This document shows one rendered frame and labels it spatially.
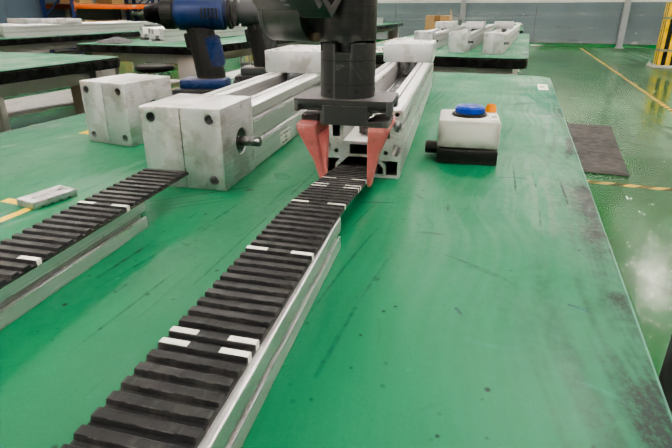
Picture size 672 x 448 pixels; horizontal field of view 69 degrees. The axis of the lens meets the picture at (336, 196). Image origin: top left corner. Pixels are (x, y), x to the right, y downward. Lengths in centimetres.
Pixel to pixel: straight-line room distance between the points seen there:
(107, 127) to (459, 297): 62
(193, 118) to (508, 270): 36
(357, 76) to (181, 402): 35
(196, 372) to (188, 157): 36
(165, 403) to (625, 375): 25
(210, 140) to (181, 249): 16
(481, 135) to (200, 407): 52
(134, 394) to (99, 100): 63
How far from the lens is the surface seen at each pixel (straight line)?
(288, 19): 53
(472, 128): 67
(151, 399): 25
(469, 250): 44
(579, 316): 38
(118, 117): 81
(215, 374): 26
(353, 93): 50
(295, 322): 32
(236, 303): 30
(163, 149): 60
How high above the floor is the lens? 98
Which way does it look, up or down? 21 degrees down
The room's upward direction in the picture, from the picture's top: straight up
